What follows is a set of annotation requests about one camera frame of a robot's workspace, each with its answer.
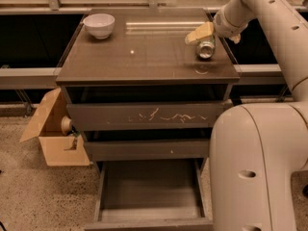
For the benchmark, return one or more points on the bottom grey open drawer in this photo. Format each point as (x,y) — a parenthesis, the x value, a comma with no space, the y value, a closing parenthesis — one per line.
(151,195)

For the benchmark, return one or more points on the middle grey drawer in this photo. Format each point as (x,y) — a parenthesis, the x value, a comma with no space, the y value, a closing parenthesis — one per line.
(147,150)

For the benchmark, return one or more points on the open cardboard box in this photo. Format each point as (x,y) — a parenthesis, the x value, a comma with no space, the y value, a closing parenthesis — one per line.
(45,124)

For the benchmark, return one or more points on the round beige object in box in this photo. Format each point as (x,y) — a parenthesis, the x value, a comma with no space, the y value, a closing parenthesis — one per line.
(66,125)

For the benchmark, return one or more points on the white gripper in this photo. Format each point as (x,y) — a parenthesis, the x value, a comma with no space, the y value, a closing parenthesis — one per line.
(225,25)

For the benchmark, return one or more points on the white ceramic bowl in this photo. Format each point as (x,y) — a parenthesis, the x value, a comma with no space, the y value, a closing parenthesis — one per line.
(99,25)

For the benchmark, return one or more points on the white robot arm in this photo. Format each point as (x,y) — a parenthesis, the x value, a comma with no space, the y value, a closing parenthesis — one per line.
(256,148)

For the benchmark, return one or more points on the top grey drawer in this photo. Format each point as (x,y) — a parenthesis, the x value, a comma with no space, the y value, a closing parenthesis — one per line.
(142,116)

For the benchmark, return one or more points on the green soda can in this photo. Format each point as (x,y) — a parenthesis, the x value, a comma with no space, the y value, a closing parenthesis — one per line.
(206,49)

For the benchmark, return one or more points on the grey drawer cabinet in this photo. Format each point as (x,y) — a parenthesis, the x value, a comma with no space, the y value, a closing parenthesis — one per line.
(164,93)

